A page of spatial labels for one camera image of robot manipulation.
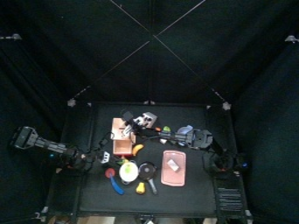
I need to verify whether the yellow toy squash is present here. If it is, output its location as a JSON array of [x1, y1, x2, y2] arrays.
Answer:
[[135, 181, 147, 195]]

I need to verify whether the light wooden open box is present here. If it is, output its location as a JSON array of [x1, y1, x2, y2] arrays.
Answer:
[[111, 117, 136, 158]]

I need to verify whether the white toy sushi piece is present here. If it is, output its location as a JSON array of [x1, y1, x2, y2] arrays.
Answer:
[[165, 158, 181, 172]]

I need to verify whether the black plate with white text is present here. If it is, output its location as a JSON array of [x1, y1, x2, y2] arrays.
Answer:
[[216, 186, 245, 213]]

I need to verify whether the pink rectangular cutting board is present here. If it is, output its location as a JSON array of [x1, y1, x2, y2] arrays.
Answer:
[[160, 150, 188, 187]]

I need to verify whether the light blue toy cup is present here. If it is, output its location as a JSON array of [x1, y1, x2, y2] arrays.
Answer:
[[176, 124, 195, 136]]

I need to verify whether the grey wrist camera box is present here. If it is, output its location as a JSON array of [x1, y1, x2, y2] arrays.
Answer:
[[133, 111, 159, 129]]

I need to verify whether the red and blue toy spoon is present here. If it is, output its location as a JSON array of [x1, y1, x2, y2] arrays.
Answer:
[[104, 167, 125, 196]]

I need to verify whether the white round bowl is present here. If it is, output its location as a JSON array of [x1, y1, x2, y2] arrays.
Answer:
[[117, 161, 140, 184]]

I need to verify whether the yellow toy banana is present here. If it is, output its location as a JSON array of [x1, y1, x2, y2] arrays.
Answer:
[[131, 143, 145, 157]]

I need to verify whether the black toy frying pan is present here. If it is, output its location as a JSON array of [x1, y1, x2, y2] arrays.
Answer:
[[137, 162, 160, 195]]

